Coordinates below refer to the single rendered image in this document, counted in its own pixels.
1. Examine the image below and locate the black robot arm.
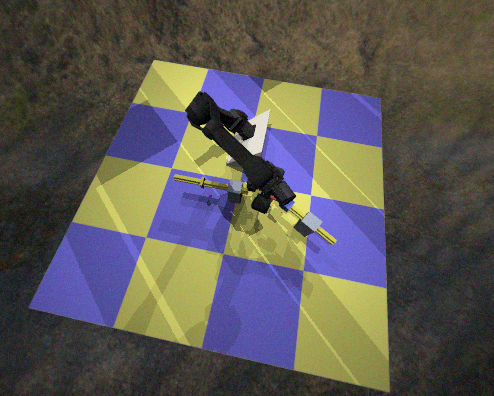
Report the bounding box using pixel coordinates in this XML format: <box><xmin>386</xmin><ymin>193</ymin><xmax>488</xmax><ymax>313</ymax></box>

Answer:
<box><xmin>185</xmin><ymin>91</ymin><xmax>296</xmax><ymax>207</ymax></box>

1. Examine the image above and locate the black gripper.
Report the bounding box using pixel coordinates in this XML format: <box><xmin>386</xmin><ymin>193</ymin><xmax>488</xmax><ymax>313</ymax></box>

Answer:
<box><xmin>251</xmin><ymin>167</ymin><xmax>285</xmax><ymax>214</ymax></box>

